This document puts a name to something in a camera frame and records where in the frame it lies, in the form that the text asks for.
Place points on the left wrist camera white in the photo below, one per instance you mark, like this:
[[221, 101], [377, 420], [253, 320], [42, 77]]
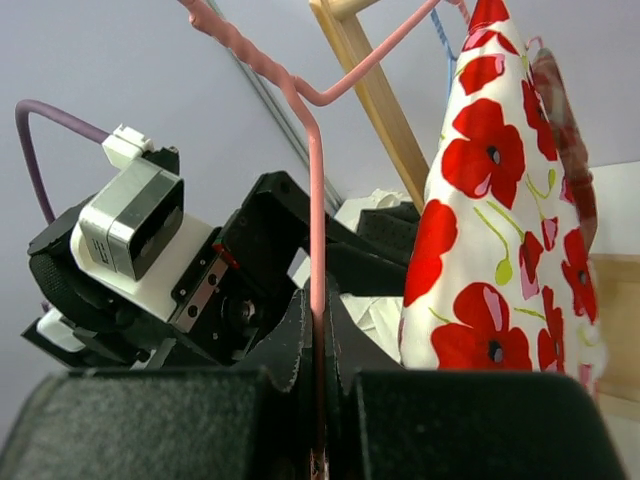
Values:
[[134, 236]]

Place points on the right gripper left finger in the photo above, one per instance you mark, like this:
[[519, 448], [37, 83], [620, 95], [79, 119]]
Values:
[[251, 421]]

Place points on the dark grey dotted skirt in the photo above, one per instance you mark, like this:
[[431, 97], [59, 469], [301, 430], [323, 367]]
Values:
[[391, 229]]

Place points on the pink wire hanger floral skirt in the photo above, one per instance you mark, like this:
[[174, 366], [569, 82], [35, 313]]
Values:
[[299, 94]]

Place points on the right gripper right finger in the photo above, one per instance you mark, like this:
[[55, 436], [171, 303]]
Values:
[[386, 422]]

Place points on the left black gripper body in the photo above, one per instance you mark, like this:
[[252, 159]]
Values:
[[222, 310]]

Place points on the white red floral skirt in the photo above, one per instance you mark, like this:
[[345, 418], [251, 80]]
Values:
[[499, 278]]

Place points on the red plaid skirt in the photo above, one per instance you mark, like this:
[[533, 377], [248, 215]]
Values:
[[569, 142]]

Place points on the pink wire hanger plaid skirt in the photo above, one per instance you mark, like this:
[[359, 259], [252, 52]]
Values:
[[535, 42]]

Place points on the blue wire hanger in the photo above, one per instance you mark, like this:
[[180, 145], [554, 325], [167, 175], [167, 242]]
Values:
[[451, 58]]

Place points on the wooden clothes rack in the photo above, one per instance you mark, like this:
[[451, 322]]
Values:
[[617, 274]]

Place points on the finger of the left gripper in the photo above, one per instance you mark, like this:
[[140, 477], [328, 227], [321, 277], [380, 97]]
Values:
[[282, 221]]

